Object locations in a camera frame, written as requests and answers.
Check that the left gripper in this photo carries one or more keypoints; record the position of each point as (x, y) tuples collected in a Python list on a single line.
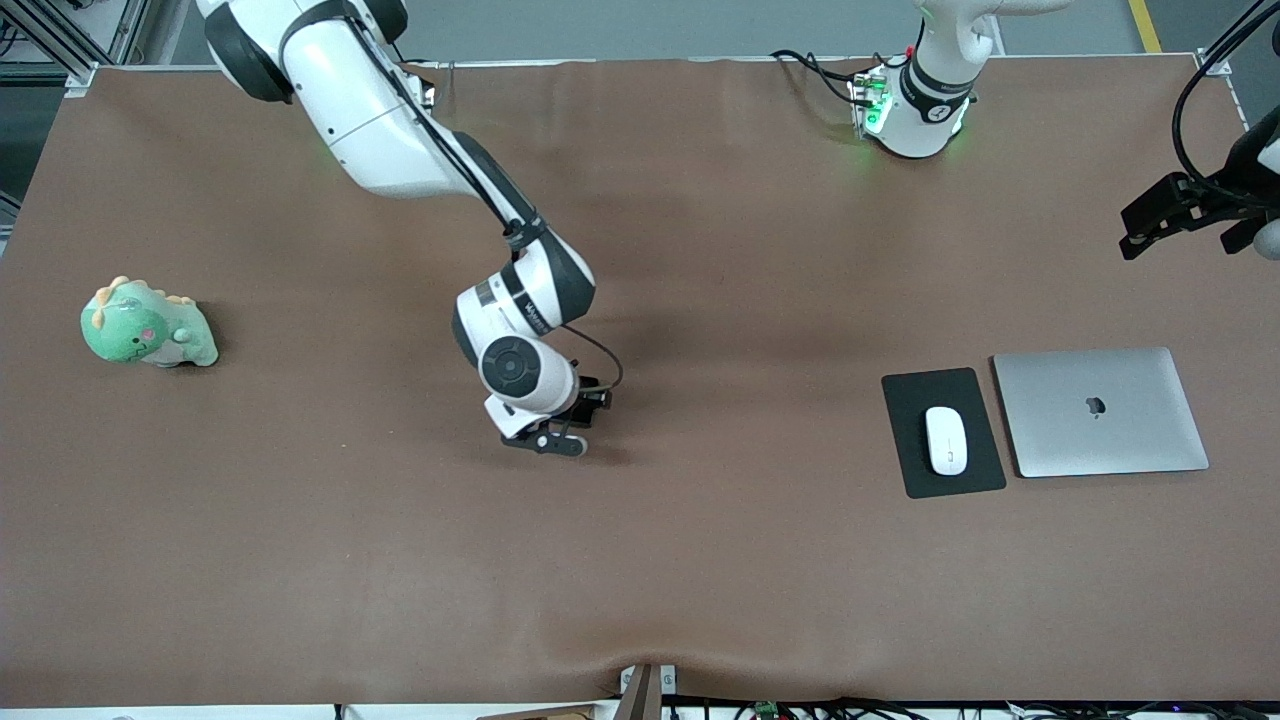
[(1208, 191)]

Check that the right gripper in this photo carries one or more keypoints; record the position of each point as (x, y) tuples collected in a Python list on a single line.
[(590, 402)]

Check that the white computer mouse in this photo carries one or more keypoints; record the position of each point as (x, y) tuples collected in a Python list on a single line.
[(946, 440)]

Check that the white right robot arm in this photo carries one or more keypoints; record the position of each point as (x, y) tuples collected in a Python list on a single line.
[(350, 100)]

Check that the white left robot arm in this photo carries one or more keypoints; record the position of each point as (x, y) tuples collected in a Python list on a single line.
[(925, 100)]

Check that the black mouse pad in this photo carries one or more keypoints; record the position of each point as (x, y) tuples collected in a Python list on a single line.
[(985, 440)]

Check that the brown table cover sheet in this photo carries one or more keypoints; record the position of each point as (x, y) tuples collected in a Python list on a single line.
[(700, 550)]

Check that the silver laptop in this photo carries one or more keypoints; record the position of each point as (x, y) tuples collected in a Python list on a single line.
[(1090, 440)]

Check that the brown cardboard piece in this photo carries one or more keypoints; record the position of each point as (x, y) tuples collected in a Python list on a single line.
[(560, 714)]

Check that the small green connector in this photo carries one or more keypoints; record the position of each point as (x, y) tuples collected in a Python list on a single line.
[(767, 710)]

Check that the green dinosaur plush toy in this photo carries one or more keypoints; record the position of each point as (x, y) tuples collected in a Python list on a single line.
[(130, 335)]

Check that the grey bracket with brown post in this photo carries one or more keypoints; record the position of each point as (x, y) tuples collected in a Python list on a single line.
[(640, 695)]

